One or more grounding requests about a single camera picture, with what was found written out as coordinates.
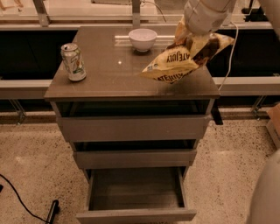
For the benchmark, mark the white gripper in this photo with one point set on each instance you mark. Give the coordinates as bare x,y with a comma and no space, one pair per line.
200,17

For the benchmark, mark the brown yellow chip bag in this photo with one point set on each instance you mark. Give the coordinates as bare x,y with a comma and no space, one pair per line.
177,61

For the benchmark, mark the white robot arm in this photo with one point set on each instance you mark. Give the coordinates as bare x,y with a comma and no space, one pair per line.
265,203

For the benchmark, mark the grey top drawer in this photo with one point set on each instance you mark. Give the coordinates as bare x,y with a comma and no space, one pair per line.
133,128

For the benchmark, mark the grey drawer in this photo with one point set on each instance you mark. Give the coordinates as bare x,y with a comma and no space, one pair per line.
133,158
136,196
133,128

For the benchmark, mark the grey drawer cabinet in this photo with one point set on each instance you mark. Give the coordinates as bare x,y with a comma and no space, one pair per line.
115,87

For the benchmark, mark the grey middle drawer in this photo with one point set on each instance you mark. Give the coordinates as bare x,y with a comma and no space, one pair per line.
133,158

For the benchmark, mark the grey bottom drawer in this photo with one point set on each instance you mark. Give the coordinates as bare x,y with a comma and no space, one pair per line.
136,196

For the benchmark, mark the white ceramic bowl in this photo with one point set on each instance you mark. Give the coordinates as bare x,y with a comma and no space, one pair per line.
142,39

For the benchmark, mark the green white soda can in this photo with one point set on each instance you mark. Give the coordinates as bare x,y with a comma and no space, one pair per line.
73,62

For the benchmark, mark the black floor plug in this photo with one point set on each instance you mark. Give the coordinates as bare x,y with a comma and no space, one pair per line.
54,209

